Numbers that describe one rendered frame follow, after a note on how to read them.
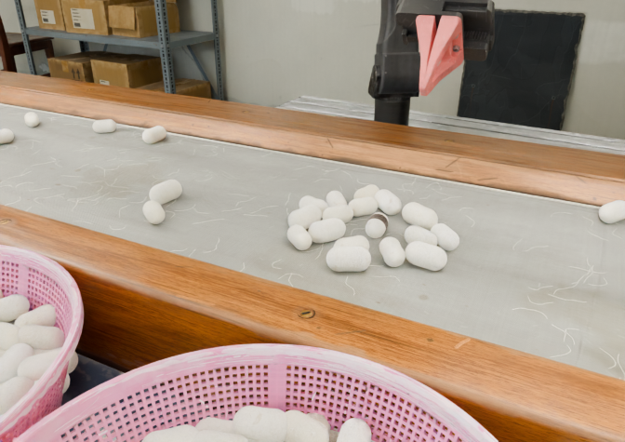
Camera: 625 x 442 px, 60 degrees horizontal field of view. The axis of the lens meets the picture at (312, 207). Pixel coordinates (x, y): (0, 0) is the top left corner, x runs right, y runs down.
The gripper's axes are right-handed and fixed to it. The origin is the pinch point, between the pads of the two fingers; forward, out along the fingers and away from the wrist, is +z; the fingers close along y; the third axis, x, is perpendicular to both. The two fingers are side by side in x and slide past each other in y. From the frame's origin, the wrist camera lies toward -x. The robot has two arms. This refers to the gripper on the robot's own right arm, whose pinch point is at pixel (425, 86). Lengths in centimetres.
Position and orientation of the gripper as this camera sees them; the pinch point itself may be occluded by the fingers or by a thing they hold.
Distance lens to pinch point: 60.2
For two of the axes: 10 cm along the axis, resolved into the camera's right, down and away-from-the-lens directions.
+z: -3.4, 8.8, -3.3
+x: 2.8, 4.3, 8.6
